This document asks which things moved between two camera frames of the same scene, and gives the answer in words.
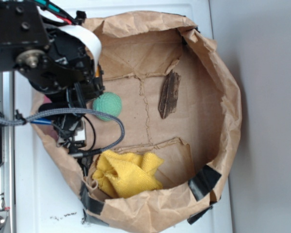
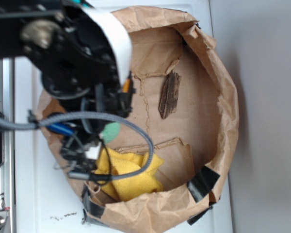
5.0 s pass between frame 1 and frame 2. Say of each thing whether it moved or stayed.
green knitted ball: moved
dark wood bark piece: stayed
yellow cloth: stayed
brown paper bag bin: stayed
